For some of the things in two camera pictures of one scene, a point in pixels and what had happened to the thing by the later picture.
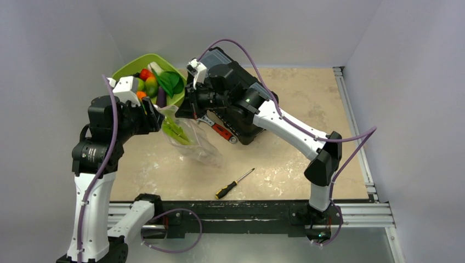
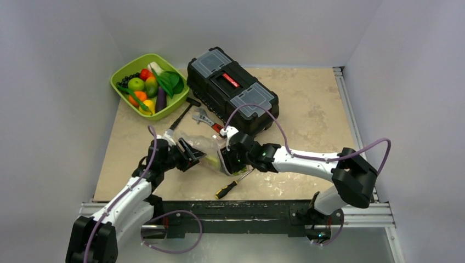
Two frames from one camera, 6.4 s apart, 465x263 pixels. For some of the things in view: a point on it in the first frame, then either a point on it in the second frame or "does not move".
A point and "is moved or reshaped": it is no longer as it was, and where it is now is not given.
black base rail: [293, 215] does not move
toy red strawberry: [145, 73] does not move
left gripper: [152, 118] to [189, 156]
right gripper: [191, 103] to [231, 159]
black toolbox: [234, 96] does not move
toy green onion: [175, 131] to [215, 161]
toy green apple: [141, 84] does not move
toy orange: [140, 94] does not move
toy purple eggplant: [162, 99] does not move
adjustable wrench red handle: [219, 129] does not move
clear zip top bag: [185, 135] is moved or reshaped
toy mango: [151, 86] does not move
